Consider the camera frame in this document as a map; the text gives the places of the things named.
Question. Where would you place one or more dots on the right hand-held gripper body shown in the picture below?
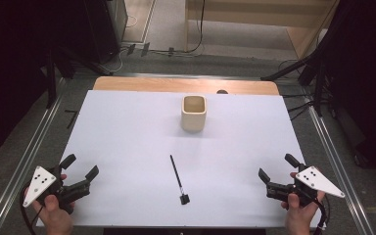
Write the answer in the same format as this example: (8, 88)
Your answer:
(318, 182)

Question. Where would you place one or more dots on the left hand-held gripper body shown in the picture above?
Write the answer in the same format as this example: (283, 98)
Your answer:
(39, 184)

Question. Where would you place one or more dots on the black thin brush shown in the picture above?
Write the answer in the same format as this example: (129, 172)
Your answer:
(176, 172)

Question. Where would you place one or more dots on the cream square cup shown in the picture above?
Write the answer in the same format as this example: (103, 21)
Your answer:
(193, 120)

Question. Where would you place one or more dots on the person's left hand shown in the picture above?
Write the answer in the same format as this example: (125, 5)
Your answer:
(56, 218)

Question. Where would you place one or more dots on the person's right hand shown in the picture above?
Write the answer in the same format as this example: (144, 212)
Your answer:
(302, 218)

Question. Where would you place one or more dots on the white table mat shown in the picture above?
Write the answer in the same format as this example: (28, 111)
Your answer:
(137, 137)

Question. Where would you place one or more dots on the black metal stand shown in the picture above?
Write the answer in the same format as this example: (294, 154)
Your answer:
(319, 84)
(50, 81)

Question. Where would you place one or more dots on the dark round table grommet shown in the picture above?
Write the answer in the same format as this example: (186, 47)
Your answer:
(222, 92)

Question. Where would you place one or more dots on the wooden table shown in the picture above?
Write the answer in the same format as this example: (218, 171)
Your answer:
(150, 84)

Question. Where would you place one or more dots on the dark curtain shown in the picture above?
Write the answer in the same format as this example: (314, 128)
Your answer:
(9, 65)
(368, 81)

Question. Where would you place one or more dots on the light wooden furniture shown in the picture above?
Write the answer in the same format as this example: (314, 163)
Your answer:
(302, 36)

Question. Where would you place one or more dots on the black cabinet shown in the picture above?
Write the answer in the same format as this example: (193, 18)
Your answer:
(106, 29)

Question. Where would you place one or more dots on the metal floor rail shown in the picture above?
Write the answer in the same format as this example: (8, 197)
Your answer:
(339, 169)
(23, 169)

